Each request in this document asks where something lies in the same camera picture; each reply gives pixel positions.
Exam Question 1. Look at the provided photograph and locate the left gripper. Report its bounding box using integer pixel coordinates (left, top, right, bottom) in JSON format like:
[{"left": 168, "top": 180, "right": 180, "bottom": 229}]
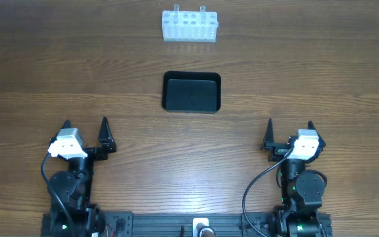
[{"left": 49, "top": 116, "right": 117, "bottom": 161}]

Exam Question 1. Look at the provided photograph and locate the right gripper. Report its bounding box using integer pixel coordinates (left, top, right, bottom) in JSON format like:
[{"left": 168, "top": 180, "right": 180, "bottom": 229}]
[{"left": 263, "top": 118, "right": 326, "bottom": 162}]

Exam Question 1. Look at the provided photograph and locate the black tray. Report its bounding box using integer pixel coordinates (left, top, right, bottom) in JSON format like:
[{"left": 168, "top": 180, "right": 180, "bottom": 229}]
[{"left": 161, "top": 70, "right": 222, "bottom": 115}]

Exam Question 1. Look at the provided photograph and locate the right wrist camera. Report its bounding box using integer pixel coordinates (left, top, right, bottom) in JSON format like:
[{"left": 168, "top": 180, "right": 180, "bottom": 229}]
[{"left": 288, "top": 128, "right": 320, "bottom": 161}]

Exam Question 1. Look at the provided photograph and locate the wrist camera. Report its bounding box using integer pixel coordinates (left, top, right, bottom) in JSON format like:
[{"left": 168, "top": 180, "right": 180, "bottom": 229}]
[
  {"left": 288, "top": 128, "right": 320, "bottom": 161},
  {"left": 47, "top": 127, "right": 89, "bottom": 161}
]

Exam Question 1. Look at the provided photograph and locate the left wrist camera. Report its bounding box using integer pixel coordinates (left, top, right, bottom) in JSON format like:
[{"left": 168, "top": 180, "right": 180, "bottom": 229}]
[{"left": 47, "top": 127, "right": 89, "bottom": 161}]

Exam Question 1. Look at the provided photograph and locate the mounting rail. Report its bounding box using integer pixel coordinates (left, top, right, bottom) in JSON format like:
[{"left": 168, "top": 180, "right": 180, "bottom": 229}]
[{"left": 41, "top": 211, "right": 334, "bottom": 237}]

